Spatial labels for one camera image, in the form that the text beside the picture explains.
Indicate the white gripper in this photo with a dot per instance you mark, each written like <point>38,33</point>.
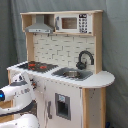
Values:
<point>21,79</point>

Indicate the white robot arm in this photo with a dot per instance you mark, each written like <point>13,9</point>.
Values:
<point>21,92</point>

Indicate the wooden toy kitchen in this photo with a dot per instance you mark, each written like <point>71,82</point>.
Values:
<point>72,50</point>

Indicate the right red oven knob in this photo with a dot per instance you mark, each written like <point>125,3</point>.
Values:
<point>34,84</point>

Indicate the black toy stovetop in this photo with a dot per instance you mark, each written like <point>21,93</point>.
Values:
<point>37,66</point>

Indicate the grey ice dispenser panel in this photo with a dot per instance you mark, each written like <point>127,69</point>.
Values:
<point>62,106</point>

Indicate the grey toy sink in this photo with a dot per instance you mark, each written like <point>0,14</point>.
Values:
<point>73,74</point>

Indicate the grey range hood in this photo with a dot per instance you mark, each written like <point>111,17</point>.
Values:
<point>39,26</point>

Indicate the toy microwave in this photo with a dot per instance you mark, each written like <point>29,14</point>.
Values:
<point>73,23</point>

